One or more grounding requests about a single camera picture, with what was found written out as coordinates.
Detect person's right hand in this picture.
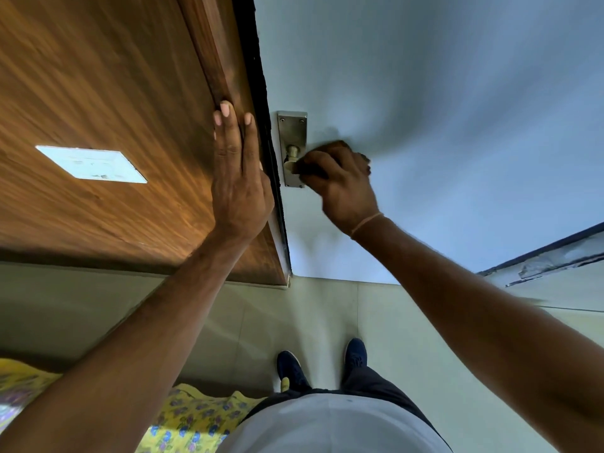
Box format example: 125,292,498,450
297,140,383,237

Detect person's left hand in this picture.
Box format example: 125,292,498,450
210,101,275,242

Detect metal door handle lever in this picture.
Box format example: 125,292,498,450
283,145,329,180

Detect person's right forearm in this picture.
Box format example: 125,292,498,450
351,216,604,453

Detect person's left forearm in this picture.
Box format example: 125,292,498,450
0,225,266,453

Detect orange wrist thread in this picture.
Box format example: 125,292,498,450
350,211,384,240

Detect brown wooden panel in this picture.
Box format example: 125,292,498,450
0,0,290,287

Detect white door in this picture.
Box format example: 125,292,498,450
253,0,604,285

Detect dark blue right shoe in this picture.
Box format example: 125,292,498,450
343,338,369,374

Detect dark blue shoe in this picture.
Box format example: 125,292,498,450
276,350,312,393
343,338,369,374

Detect dark blue left shoe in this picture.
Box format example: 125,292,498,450
276,350,312,393

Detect dark trousers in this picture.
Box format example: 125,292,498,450
243,364,455,453

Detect white shirt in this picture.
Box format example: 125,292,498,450
215,392,453,453

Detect yellow floral bedsheet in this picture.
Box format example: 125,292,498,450
0,358,268,453

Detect metal door handle plate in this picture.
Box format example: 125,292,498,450
277,111,308,188

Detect white switch plate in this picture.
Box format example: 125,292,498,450
35,145,148,185

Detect white door frame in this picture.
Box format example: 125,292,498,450
478,222,604,289

